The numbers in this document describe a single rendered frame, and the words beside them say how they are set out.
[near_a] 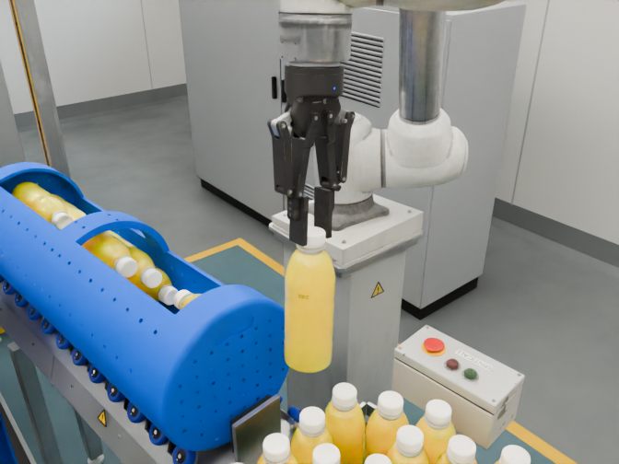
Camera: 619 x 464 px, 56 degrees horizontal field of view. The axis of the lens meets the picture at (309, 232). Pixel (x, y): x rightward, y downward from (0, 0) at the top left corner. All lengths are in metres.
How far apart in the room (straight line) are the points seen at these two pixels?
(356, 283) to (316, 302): 0.76
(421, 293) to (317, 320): 2.08
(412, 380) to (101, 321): 0.55
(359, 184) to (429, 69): 0.34
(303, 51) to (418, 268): 2.18
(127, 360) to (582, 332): 2.50
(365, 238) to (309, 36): 0.85
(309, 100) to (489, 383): 0.56
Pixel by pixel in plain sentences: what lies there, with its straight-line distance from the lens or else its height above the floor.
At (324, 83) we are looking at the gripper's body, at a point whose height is 1.60.
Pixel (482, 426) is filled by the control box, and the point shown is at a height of 1.04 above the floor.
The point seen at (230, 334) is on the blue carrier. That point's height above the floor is 1.18.
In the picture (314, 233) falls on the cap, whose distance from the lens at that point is 0.81.
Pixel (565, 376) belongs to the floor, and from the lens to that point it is 2.88.
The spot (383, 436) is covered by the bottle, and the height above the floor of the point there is 1.06.
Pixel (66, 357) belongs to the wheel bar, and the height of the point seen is 0.93.
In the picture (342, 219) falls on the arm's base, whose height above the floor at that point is 1.07.
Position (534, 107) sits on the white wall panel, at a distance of 3.76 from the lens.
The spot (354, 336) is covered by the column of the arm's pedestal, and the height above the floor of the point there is 0.74.
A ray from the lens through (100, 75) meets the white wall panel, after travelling 6.38.
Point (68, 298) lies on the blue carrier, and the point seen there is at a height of 1.16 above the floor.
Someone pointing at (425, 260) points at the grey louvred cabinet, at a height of 0.36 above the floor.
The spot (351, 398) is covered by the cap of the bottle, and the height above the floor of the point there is 1.11.
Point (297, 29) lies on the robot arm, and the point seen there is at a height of 1.66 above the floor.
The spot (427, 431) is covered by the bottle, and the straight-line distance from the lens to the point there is 0.98.
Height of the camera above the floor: 1.78
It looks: 28 degrees down
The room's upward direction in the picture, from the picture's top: straight up
